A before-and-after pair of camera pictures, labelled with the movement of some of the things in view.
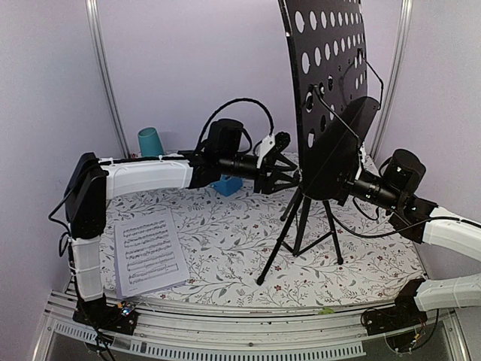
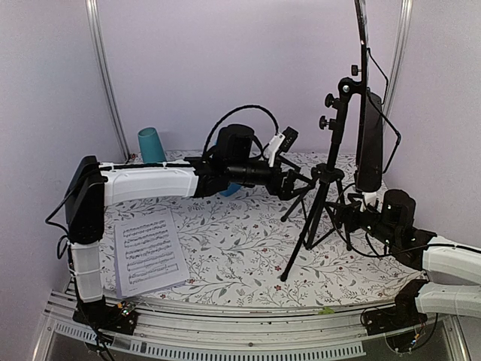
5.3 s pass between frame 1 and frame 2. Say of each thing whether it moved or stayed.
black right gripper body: moved
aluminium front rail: stayed
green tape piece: stayed
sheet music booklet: stayed
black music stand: moved
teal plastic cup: stayed
